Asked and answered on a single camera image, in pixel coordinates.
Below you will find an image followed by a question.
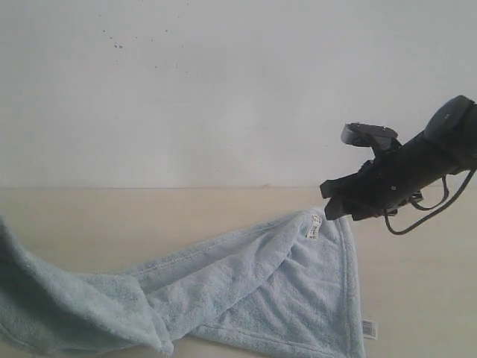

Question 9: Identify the light blue terry towel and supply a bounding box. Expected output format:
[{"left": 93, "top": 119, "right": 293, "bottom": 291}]
[{"left": 1, "top": 208, "right": 365, "bottom": 357}]

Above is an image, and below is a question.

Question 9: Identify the black camera cable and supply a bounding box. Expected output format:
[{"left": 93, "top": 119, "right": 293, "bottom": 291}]
[{"left": 383, "top": 167, "right": 475, "bottom": 236}]

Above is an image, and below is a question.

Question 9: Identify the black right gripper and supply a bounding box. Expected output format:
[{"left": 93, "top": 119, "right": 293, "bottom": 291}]
[{"left": 320, "top": 148, "right": 423, "bottom": 221}]

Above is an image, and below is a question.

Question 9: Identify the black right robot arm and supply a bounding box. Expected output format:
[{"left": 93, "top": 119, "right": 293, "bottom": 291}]
[{"left": 320, "top": 95, "right": 476, "bottom": 221}]

